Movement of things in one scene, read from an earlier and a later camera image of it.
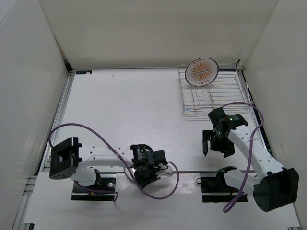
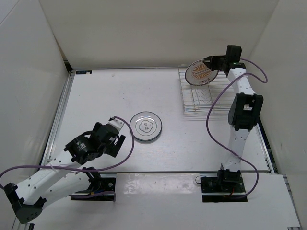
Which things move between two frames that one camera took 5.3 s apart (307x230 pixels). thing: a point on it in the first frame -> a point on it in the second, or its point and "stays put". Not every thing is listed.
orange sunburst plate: (201, 72) stays put
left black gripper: (143, 182) -> (113, 149)
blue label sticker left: (84, 72) stays put
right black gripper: (228, 149) -> (212, 60)
